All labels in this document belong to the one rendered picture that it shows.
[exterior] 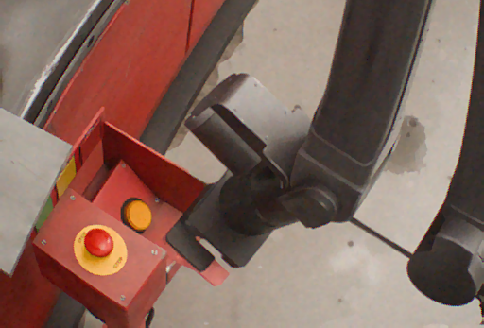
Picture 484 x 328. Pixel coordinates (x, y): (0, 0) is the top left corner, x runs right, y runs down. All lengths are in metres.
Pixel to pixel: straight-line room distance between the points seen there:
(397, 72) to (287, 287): 1.46
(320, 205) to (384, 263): 1.38
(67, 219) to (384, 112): 0.64
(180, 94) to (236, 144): 1.41
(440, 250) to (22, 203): 0.48
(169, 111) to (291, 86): 0.29
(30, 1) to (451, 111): 1.34
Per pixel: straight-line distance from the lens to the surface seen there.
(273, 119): 0.78
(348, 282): 2.07
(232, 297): 2.02
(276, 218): 0.82
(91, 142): 1.23
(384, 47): 0.60
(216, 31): 2.30
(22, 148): 1.01
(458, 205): 0.67
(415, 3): 0.55
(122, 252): 1.19
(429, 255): 0.69
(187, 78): 2.21
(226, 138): 0.78
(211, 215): 0.87
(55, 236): 1.20
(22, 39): 1.26
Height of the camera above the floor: 1.86
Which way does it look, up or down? 58 degrees down
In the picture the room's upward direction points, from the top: 10 degrees clockwise
